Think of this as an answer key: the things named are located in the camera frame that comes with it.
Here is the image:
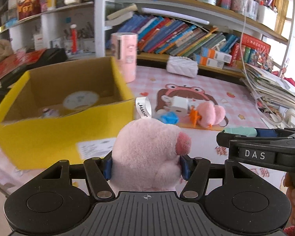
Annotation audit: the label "pink plush pig toy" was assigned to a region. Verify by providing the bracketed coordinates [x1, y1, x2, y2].
[109, 96, 192, 193]

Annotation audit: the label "blue wrapper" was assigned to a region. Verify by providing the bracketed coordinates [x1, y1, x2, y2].
[159, 111, 180, 125]

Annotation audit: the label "yellow cardboard box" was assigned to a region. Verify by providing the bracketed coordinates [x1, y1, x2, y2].
[0, 56, 134, 169]

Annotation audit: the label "white charger block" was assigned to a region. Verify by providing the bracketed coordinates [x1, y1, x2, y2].
[171, 96, 189, 117]

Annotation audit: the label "stack of papers and books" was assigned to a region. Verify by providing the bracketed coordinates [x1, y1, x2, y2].
[240, 62, 295, 128]

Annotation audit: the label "white quilted purse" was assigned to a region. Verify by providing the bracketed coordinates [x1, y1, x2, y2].
[166, 56, 198, 78]

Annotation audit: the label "red book box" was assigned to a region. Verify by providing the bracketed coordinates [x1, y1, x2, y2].
[241, 34, 271, 54]

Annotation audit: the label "orange white medicine boxes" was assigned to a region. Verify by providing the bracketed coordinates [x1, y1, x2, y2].
[193, 47, 232, 69]

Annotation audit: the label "black keyboard piano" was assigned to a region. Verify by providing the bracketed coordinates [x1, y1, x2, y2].
[0, 48, 67, 88]

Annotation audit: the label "pink cylindrical container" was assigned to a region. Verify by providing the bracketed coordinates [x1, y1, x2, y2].
[111, 32, 138, 83]

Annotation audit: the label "red paper packets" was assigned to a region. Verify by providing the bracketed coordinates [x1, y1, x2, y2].
[0, 49, 47, 80]

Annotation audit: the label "row of leaning books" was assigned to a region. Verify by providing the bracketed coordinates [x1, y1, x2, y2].
[116, 13, 240, 58]

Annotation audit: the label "fortune god figure decoration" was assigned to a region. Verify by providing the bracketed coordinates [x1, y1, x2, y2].
[17, 0, 41, 20]

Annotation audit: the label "white cable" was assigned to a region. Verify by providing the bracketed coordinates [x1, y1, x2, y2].
[232, 0, 289, 127]

